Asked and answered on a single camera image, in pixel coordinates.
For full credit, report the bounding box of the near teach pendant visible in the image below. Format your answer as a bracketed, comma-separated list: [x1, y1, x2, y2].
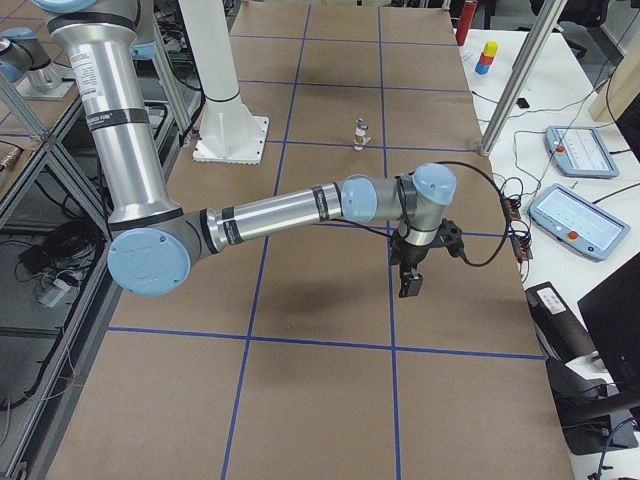
[529, 184, 631, 261]

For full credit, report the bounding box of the teach pendant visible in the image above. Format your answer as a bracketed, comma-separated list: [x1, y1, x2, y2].
[529, 184, 631, 261]
[545, 126, 620, 179]

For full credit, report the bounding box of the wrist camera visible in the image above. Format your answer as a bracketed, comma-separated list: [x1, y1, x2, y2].
[436, 218, 465, 258]

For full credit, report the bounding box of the small black box device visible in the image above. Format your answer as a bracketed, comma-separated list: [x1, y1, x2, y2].
[516, 98, 530, 109]

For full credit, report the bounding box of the PPR valve with metal handle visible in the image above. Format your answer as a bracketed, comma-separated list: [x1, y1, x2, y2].
[353, 128, 371, 151]

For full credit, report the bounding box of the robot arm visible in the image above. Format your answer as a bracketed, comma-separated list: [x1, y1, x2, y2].
[40, 1, 457, 298]

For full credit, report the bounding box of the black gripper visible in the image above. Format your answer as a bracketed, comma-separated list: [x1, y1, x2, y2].
[396, 239, 431, 298]

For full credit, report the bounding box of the red cylinder tube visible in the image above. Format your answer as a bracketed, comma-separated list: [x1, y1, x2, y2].
[455, 0, 477, 46]

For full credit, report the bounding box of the yellow wooden block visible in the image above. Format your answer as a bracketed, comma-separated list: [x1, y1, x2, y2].
[482, 41, 499, 60]

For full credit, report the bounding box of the blue wooden block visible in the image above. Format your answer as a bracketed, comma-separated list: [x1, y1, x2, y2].
[474, 62, 490, 75]

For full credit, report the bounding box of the red wooden block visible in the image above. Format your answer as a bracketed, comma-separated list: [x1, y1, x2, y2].
[477, 53, 494, 67]

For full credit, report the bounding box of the black monitor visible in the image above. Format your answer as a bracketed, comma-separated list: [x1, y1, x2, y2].
[578, 254, 639, 391]

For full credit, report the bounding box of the far teach pendant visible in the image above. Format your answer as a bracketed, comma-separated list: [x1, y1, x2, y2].
[545, 126, 620, 179]

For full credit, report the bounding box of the aluminium frame post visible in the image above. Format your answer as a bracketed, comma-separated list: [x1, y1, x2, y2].
[478, 0, 568, 157]

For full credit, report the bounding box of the brown paper table cover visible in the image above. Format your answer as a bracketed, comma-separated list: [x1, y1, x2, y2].
[48, 2, 573, 479]

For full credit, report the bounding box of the circuit board with wires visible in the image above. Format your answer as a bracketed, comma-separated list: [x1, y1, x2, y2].
[502, 196, 533, 264]

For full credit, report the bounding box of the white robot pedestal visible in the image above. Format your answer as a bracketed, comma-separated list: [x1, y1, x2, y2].
[183, 1, 269, 165]

